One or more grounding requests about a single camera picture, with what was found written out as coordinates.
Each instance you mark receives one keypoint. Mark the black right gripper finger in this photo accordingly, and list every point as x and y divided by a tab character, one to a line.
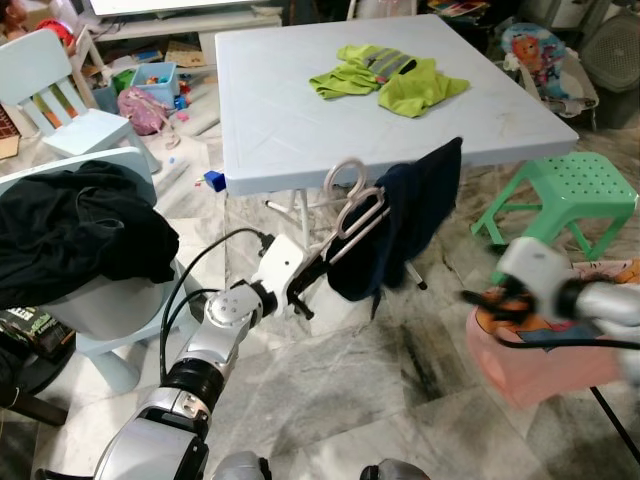
476	299

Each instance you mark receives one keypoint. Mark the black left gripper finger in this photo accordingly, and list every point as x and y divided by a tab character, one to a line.
327	264

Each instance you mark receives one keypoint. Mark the dark navy garment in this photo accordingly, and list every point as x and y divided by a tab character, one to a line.
400	230

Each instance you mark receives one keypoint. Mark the black garment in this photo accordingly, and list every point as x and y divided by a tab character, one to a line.
80	230

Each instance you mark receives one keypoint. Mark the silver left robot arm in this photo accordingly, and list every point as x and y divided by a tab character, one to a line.
215	340

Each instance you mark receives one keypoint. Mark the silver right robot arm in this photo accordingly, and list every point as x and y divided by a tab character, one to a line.
605	300

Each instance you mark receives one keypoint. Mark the pink cartoon child garment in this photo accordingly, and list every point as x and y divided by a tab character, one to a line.
540	370

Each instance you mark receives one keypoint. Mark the green plastic stool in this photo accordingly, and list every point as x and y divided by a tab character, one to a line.
570	185

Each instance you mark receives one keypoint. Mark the small blue toy block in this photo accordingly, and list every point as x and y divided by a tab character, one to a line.
214	180

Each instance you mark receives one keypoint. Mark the light blue plastic table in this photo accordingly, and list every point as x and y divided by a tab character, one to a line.
300	110

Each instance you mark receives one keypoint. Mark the yellow-green garment grey stripe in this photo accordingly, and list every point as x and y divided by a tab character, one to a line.
345	78

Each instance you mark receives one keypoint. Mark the grey right robot leg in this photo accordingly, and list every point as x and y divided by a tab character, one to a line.
395	472

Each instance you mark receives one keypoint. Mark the grey robot leg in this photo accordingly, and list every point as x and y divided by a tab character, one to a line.
395	472
240	468

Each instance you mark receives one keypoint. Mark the grey left robot leg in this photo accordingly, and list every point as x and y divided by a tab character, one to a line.
240	468

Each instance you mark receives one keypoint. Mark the light blue curved-back chair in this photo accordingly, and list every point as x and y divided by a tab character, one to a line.
110	320

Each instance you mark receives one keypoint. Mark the pink child backpack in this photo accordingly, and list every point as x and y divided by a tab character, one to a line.
145	110

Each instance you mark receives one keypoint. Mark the colourful baby bouncer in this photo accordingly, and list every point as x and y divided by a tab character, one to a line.
535	60

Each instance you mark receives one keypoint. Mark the blue toy storage bin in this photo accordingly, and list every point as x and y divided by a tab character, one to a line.
155	80

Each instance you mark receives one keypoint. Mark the light blue slat-back chair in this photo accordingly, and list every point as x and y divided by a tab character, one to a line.
90	130

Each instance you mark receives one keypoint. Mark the black printed box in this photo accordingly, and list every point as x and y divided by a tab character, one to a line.
35	335

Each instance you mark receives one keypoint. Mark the white low cabinet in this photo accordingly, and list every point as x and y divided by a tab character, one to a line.
180	20

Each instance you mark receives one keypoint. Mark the red toy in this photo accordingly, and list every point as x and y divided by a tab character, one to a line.
55	30

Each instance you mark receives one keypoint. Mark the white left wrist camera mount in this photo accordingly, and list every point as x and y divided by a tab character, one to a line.
278	262

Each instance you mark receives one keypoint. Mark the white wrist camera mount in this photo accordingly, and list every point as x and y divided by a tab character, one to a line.
278	262
535	268

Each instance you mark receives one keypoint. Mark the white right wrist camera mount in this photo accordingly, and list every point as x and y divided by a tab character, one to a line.
535	268

